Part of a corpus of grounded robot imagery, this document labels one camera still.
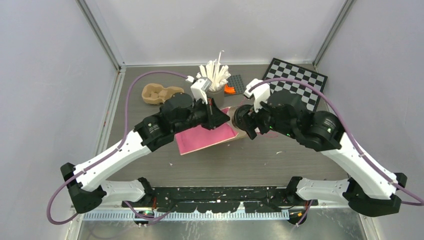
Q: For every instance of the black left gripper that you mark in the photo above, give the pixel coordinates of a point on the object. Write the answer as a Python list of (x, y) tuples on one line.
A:
[(214, 116)]

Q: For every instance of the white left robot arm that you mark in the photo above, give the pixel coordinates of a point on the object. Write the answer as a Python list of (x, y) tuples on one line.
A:
[(87, 182)]

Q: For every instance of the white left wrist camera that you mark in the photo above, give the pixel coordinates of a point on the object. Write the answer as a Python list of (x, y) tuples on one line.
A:
[(199, 87)]

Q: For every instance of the grey straw holder cup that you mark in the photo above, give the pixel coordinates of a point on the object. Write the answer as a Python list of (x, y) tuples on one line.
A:
[(218, 96)]

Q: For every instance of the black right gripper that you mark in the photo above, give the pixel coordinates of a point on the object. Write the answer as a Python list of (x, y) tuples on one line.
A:
[(250, 129)]

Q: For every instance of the orange black small device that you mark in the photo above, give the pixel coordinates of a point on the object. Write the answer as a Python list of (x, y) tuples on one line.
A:
[(235, 86)]

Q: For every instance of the pink paper gift bag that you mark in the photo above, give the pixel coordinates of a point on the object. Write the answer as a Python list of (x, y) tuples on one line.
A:
[(198, 138)]

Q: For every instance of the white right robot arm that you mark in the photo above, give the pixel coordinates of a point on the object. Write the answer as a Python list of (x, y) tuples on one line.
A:
[(369, 190)]

